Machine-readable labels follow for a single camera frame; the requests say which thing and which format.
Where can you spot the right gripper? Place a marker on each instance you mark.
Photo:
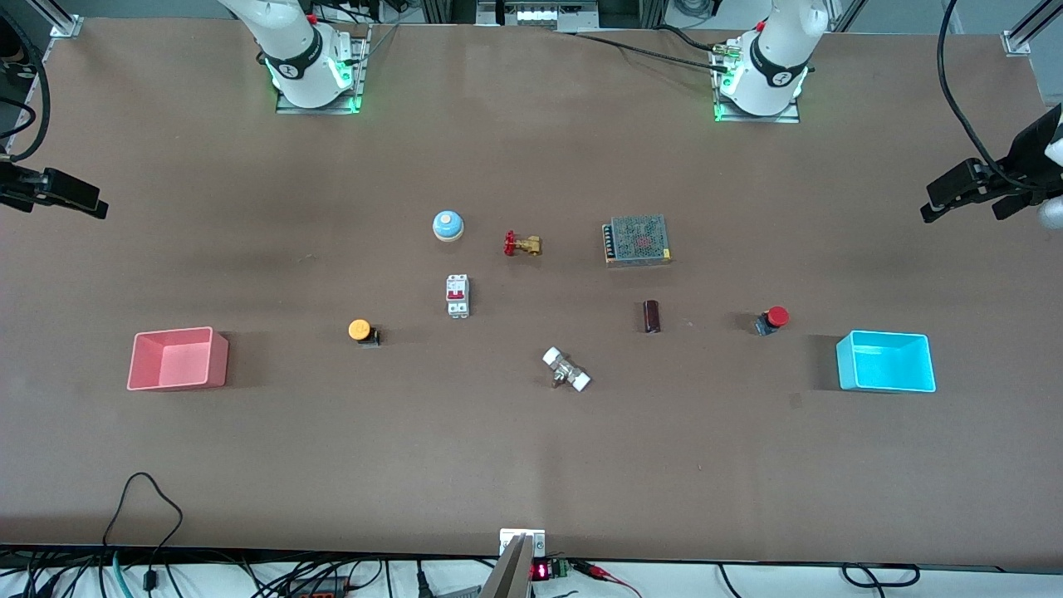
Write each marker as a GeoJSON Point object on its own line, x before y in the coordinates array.
{"type": "Point", "coordinates": [18, 182]}

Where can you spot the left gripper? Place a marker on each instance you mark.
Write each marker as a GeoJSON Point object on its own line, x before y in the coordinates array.
{"type": "Point", "coordinates": [1023, 159]}

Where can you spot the red push button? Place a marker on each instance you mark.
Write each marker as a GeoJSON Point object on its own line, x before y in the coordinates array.
{"type": "Point", "coordinates": [774, 318]}

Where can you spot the yellow push button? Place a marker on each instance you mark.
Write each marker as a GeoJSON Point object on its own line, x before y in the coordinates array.
{"type": "Point", "coordinates": [360, 330]}

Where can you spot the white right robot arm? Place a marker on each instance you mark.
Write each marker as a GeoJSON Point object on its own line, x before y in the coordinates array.
{"type": "Point", "coordinates": [295, 37]}

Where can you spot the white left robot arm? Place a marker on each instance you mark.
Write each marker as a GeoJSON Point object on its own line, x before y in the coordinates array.
{"type": "Point", "coordinates": [776, 58]}

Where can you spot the pink plastic box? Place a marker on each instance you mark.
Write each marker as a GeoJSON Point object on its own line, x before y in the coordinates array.
{"type": "Point", "coordinates": [178, 359]}

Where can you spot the cyan plastic box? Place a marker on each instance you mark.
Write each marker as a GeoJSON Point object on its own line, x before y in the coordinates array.
{"type": "Point", "coordinates": [887, 362]}

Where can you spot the metal mesh power supply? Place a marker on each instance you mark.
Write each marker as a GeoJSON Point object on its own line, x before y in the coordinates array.
{"type": "Point", "coordinates": [637, 240]}

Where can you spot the brown cylindrical capacitor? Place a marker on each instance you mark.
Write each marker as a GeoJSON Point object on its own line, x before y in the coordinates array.
{"type": "Point", "coordinates": [652, 316]}

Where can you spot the blue round bell button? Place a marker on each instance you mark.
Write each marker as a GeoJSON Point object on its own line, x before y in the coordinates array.
{"type": "Point", "coordinates": [448, 225]}

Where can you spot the white red circuit breaker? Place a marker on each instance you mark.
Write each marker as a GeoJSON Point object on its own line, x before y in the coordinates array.
{"type": "Point", "coordinates": [458, 296]}

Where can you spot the silver valve white caps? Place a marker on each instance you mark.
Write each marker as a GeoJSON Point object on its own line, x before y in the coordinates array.
{"type": "Point", "coordinates": [566, 370]}

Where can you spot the grey control box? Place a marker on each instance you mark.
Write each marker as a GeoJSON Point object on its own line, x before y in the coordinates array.
{"type": "Point", "coordinates": [538, 12]}

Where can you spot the red alligator clip lead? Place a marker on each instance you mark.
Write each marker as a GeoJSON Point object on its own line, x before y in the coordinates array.
{"type": "Point", "coordinates": [602, 573]}

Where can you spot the red digit display module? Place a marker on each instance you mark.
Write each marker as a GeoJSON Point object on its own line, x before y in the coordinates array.
{"type": "Point", "coordinates": [548, 570]}

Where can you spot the aluminium frame post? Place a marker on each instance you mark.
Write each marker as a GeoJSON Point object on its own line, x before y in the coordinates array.
{"type": "Point", "coordinates": [1030, 29]}
{"type": "Point", "coordinates": [62, 18]}

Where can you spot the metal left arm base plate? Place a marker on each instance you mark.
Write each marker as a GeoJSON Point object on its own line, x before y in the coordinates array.
{"type": "Point", "coordinates": [793, 112]}

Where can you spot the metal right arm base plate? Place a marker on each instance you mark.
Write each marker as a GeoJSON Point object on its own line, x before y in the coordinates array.
{"type": "Point", "coordinates": [357, 79]}

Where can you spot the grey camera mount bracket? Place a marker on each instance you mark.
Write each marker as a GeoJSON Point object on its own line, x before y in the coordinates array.
{"type": "Point", "coordinates": [516, 565]}

